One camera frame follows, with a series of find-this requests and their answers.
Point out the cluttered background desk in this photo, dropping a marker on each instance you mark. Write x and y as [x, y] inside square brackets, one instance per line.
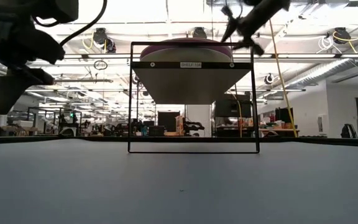
[278, 126]

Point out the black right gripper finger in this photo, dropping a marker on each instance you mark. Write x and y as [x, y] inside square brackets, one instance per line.
[232, 25]
[249, 43]

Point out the cream tan plate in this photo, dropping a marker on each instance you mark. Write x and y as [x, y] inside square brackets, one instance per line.
[188, 55]

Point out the black backpack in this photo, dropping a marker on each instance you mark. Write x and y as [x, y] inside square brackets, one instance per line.
[348, 131]

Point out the black frame workstation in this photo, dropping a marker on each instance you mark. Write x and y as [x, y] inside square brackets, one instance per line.
[68, 123]

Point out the purple plate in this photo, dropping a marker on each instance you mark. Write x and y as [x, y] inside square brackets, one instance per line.
[154, 49]

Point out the black metal frame shelf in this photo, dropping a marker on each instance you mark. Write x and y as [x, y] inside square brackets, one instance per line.
[191, 84]

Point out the black monitor cabinet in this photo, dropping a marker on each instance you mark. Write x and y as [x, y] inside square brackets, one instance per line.
[228, 109]

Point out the silver ceiling air duct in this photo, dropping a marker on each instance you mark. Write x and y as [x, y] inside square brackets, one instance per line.
[337, 67]

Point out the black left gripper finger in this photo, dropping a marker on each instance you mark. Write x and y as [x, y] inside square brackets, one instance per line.
[42, 48]
[14, 84]

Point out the white shelf label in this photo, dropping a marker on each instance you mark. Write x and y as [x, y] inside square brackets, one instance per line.
[190, 64]

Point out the black background box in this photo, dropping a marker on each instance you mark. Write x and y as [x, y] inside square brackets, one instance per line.
[168, 121]

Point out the printed cardboard box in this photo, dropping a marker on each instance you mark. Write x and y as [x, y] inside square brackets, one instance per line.
[179, 124]

